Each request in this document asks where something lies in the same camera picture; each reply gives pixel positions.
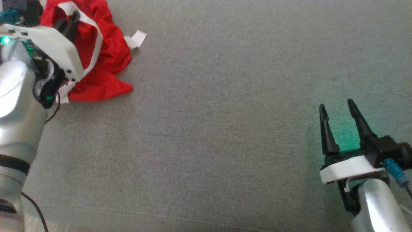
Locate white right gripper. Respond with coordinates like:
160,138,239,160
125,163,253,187
319,98,388,216

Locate blue left camera plug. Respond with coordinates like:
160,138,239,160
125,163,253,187
0,10,20,24

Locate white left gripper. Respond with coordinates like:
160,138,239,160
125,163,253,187
0,11,85,107

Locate blue camera plug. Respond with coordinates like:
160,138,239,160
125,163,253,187
0,10,20,24
384,158,408,188

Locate red lettered jersey white sleeves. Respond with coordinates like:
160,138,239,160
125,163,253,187
60,0,147,103

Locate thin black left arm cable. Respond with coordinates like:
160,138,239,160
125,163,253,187
21,92,61,232

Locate blue right camera plug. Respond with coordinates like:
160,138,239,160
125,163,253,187
384,158,408,188

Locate grey fabric ottoman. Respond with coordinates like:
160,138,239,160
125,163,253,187
0,0,412,232

